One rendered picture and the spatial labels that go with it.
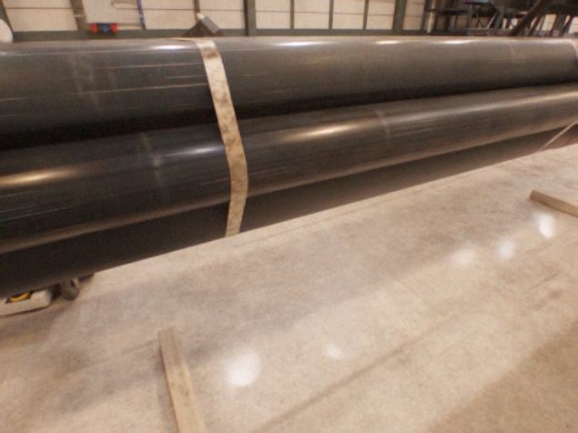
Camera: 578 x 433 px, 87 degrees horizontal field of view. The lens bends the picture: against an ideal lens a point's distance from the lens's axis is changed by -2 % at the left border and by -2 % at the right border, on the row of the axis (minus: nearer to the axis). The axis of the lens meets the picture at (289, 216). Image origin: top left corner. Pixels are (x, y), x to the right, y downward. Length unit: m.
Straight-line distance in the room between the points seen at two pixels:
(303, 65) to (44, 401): 1.83
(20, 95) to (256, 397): 1.45
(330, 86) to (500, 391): 1.65
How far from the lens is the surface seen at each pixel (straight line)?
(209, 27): 5.62
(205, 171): 0.57
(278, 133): 0.63
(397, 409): 1.72
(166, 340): 1.84
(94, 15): 9.98
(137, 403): 1.80
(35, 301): 2.41
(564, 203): 3.90
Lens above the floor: 1.47
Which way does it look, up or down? 31 degrees down
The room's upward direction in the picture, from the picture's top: straight up
